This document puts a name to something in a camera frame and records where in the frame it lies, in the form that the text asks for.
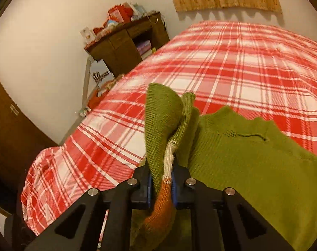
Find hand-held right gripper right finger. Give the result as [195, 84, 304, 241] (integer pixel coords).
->
[172, 162, 295, 251]

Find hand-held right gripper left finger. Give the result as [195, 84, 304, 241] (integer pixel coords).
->
[25, 165, 151, 251]

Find green orange cream striped sweater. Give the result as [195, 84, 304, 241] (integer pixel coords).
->
[130, 82, 317, 251]

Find red bag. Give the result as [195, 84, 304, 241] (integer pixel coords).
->
[88, 87, 109, 110]

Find white printed paper bag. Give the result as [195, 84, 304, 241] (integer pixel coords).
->
[89, 60, 115, 91]

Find dark wooden desk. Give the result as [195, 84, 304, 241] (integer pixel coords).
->
[84, 11, 171, 77]

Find stack of books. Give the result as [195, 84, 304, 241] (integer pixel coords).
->
[136, 40, 154, 56]

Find red white plaid bed sheet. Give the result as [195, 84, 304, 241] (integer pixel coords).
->
[20, 20, 317, 237]

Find brown wooden door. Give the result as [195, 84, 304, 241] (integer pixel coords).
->
[0, 65, 59, 207]

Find white card box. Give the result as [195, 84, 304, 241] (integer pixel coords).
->
[80, 27, 96, 46]

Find red gift box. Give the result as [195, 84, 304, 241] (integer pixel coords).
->
[107, 3, 134, 23]

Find grey metal frame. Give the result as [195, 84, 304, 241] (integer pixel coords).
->
[81, 56, 92, 108]

